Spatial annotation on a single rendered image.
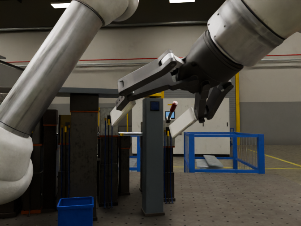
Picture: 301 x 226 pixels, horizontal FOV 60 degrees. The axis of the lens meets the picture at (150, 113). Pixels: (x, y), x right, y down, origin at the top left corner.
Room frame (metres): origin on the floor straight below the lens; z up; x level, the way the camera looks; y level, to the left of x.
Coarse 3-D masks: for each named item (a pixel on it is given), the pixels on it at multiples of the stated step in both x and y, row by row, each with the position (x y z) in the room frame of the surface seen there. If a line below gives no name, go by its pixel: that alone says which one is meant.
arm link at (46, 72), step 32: (96, 0) 0.66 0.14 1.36; (128, 0) 0.72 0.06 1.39; (64, 32) 0.66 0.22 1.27; (96, 32) 0.72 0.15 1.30; (32, 64) 0.66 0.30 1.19; (64, 64) 0.67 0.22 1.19; (32, 96) 0.65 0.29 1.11; (0, 128) 0.62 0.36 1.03; (32, 128) 0.68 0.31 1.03; (0, 160) 0.62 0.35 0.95; (0, 192) 0.65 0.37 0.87
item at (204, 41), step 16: (208, 32) 0.35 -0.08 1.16; (192, 48) 0.37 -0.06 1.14; (208, 48) 0.34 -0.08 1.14; (192, 64) 0.36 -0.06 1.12; (208, 64) 0.35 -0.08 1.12; (224, 64) 0.34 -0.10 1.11; (240, 64) 0.36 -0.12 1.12; (176, 80) 0.40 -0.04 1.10; (208, 80) 0.40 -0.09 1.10; (224, 80) 0.37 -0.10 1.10
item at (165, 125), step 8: (168, 128) 1.17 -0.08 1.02; (168, 136) 1.17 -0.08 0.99; (168, 144) 1.17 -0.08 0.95; (168, 152) 1.18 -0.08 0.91; (168, 160) 1.18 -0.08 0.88; (168, 168) 1.18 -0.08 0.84; (168, 176) 1.18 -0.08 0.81; (168, 184) 1.18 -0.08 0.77; (168, 192) 1.18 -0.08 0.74; (168, 200) 1.15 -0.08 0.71
